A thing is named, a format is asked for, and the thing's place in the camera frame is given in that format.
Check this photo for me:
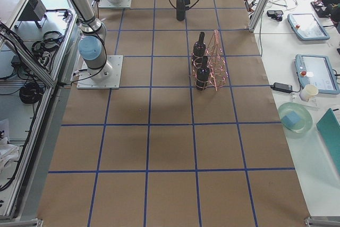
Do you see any blue teach pendant upper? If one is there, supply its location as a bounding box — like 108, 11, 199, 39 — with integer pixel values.
287, 13, 330, 41

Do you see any blue sponge block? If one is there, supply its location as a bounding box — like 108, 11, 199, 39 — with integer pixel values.
281, 111, 302, 129

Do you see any copper wire wine basket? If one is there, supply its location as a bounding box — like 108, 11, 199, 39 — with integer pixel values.
191, 30, 228, 90

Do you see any blue teach pendant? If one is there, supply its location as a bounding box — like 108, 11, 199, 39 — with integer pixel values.
294, 54, 339, 95
287, 13, 330, 41

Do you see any grey electronics box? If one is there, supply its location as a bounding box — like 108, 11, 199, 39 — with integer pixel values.
14, 0, 47, 28

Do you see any teal board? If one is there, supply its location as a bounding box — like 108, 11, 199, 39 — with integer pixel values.
317, 108, 339, 172

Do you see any dark wine bottle far basket side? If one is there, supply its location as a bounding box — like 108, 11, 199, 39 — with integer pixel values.
191, 31, 206, 65

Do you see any blue teach pendant lower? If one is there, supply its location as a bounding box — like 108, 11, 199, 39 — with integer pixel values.
294, 54, 339, 95

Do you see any dark wine bottle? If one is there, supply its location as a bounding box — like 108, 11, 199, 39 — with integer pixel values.
176, 0, 185, 21
195, 56, 210, 91

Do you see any black power adapter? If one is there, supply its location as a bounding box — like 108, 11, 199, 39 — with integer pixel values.
270, 82, 293, 94

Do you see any white paper cup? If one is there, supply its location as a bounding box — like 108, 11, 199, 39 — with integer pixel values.
299, 84, 319, 102

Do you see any green glass bowl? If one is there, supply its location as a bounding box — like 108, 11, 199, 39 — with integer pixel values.
278, 102, 313, 133

